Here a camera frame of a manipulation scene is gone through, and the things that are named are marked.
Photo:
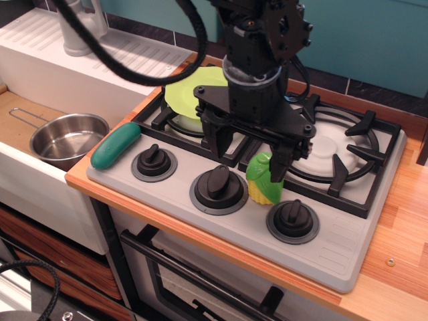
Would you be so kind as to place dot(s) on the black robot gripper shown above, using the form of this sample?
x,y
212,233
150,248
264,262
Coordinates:
x,y
260,112

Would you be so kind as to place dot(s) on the toy corncob with green husk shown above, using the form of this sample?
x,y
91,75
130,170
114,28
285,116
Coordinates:
x,y
258,176

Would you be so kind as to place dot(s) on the green toy cucumber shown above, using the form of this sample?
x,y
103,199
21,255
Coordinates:
x,y
114,145

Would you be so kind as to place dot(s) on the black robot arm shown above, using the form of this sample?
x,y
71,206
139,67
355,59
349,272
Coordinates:
x,y
262,39

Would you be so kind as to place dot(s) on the light green plastic plate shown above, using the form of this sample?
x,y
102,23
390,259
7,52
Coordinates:
x,y
179,96

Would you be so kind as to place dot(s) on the stainless steel pot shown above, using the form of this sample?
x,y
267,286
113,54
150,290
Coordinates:
x,y
63,141

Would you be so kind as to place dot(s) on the black middle stove knob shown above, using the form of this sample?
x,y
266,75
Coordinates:
x,y
219,191

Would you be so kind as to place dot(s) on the black stove knob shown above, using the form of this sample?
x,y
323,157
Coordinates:
x,y
293,222
154,164
219,191

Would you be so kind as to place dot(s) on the black right stove knob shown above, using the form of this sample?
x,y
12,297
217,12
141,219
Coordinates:
x,y
293,222

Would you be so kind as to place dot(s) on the black left burner grate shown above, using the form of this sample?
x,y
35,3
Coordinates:
x,y
158,121

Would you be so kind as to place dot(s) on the black burner grate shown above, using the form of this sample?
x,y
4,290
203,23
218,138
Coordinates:
x,y
158,121
349,171

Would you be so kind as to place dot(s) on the black right burner grate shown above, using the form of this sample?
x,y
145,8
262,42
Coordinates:
x,y
349,171

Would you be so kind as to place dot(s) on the black left stove knob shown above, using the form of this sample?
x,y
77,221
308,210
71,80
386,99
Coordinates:
x,y
154,164

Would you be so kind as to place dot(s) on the grey toy stovetop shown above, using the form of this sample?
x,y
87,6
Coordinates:
x,y
333,258

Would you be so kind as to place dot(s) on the toy oven door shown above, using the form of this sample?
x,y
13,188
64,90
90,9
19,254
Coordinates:
x,y
188,283

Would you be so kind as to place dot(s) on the grey toy faucet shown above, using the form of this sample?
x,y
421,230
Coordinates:
x,y
78,24

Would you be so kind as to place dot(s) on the wooden drawer fronts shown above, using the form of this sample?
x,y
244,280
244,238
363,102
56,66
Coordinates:
x,y
86,278

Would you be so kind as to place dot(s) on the black oven door handle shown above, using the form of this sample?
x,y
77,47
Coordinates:
x,y
203,281

